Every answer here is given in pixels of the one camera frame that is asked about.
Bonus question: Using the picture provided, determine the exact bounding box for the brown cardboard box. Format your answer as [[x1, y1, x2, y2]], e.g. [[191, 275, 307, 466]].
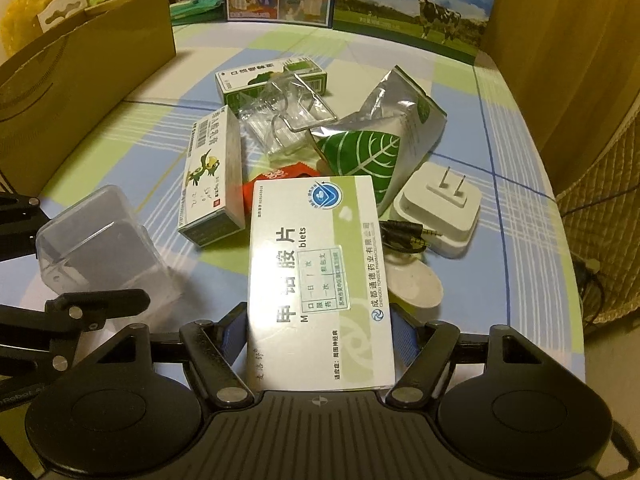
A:
[[1, 0, 176, 195]]

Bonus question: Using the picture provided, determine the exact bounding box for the clear blister pack with hooks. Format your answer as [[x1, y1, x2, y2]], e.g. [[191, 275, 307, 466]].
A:
[[239, 73, 337, 159]]

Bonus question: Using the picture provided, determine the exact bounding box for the checked tablecloth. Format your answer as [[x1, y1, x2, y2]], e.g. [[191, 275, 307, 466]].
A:
[[41, 23, 585, 390]]

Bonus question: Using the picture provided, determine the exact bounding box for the quilted olive chair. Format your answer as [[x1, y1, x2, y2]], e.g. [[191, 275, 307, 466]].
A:
[[558, 117, 639, 326]]

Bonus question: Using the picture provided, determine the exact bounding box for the clear plastic case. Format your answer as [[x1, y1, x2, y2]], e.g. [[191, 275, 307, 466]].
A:
[[36, 184, 180, 308]]

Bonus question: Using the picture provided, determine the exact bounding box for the silver green leaf foil bag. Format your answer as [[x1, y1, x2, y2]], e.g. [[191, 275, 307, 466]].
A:
[[310, 65, 447, 214]]

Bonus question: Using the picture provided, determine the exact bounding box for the white green ointment box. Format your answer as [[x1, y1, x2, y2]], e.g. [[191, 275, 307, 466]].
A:
[[178, 105, 245, 247]]

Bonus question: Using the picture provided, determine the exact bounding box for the white speckled spoon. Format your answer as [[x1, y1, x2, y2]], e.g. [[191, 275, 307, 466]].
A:
[[384, 252, 444, 310]]

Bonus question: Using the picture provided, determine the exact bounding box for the green white oral medicine box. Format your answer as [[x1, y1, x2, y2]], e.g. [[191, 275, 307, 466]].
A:
[[215, 56, 328, 113]]

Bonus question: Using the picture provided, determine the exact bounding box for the green plastic package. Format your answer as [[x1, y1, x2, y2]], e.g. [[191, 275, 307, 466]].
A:
[[169, 0, 226, 26]]

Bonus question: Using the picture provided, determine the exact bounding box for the cow pure milk box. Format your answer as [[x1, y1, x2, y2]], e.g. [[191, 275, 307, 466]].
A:
[[333, 0, 495, 64]]

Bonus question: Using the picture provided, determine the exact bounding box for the white cardboard hang tag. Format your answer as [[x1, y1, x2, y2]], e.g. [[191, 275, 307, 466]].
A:
[[37, 0, 88, 32]]

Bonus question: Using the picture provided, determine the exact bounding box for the yellow plastic bag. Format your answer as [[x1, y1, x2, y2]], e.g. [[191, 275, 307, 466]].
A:
[[1, 0, 53, 58]]

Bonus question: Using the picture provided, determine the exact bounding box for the large white green medicine box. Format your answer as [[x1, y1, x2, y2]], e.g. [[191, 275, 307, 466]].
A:
[[247, 176, 395, 391]]

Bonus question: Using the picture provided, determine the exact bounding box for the red snack packet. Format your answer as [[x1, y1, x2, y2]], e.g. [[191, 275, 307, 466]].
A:
[[242, 162, 321, 214]]

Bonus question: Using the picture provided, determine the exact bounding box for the white power plug adapter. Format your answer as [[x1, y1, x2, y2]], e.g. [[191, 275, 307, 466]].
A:
[[390, 162, 483, 258]]

